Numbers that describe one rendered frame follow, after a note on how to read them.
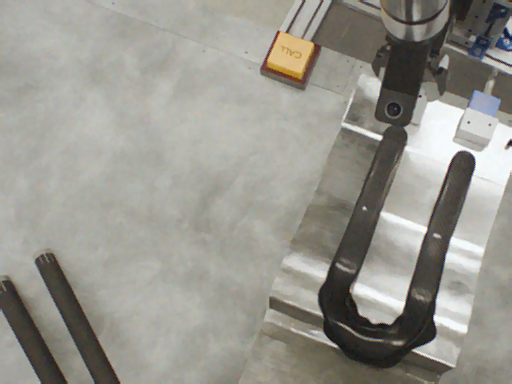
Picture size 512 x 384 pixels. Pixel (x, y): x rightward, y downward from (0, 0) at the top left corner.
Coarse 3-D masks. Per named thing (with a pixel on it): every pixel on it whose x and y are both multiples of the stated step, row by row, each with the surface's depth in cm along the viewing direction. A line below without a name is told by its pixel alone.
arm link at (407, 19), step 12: (384, 0) 65; (396, 0) 63; (408, 0) 62; (420, 0) 62; (432, 0) 63; (444, 0) 65; (396, 12) 65; (408, 12) 64; (420, 12) 64; (432, 12) 65; (408, 24) 67; (420, 24) 67
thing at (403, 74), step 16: (400, 48) 75; (416, 48) 74; (400, 64) 75; (416, 64) 75; (384, 80) 76; (400, 80) 76; (416, 80) 75; (384, 96) 77; (400, 96) 77; (416, 96) 76; (384, 112) 77; (400, 112) 77
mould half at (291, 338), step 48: (336, 144) 94; (432, 144) 95; (336, 192) 93; (432, 192) 93; (480, 192) 93; (336, 240) 88; (384, 240) 90; (480, 240) 92; (288, 288) 84; (384, 288) 85; (288, 336) 90
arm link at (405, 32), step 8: (448, 0) 67; (448, 8) 69; (384, 16) 69; (440, 16) 67; (384, 24) 71; (392, 24) 69; (400, 24) 68; (424, 24) 67; (432, 24) 68; (440, 24) 69; (392, 32) 71; (400, 32) 69; (408, 32) 69; (416, 32) 68; (424, 32) 69; (432, 32) 70; (408, 40) 71; (416, 40) 70
